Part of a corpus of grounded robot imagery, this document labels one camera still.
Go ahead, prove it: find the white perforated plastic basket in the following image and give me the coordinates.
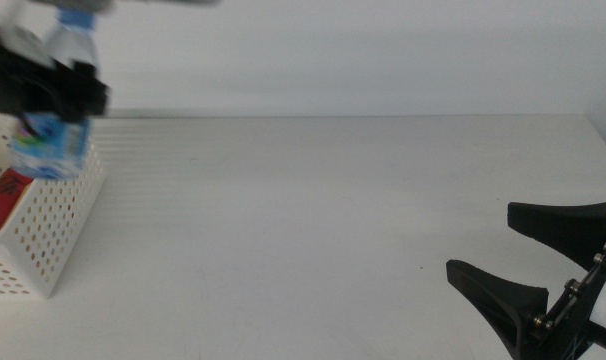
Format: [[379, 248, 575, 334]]
[[0, 112, 107, 300]]

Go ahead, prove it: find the red can in basket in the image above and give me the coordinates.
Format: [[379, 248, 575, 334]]
[[0, 167, 34, 236]]

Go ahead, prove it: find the clear water bottle blue cap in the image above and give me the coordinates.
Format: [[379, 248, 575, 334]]
[[10, 7, 100, 181]]

